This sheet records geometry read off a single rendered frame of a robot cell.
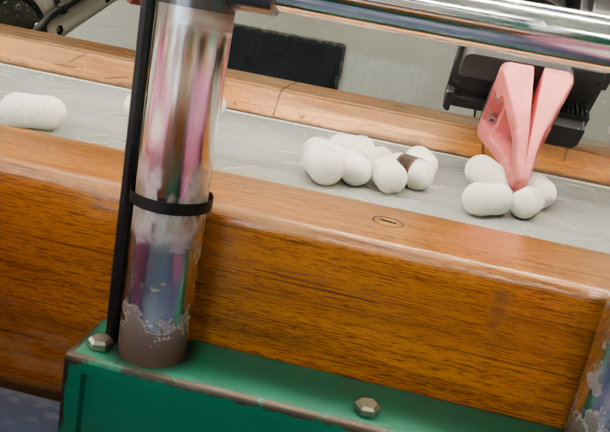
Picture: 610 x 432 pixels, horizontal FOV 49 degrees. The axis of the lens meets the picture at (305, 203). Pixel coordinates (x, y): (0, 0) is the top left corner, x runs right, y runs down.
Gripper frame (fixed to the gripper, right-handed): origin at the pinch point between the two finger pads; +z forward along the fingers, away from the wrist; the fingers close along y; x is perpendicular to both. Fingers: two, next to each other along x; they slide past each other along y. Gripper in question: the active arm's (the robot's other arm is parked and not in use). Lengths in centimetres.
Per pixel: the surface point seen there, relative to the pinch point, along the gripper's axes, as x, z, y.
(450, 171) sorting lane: 6.0, -4.5, -3.4
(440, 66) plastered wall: 126, -158, 7
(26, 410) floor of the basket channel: -6.9, 22.7, -19.8
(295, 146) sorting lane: 4.5, -2.6, -14.9
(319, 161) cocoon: -3.2, 4.8, -12.2
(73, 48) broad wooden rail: 10.2, -13.9, -38.4
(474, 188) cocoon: -2.9, 4.2, -3.3
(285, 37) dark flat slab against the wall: 127, -159, -50
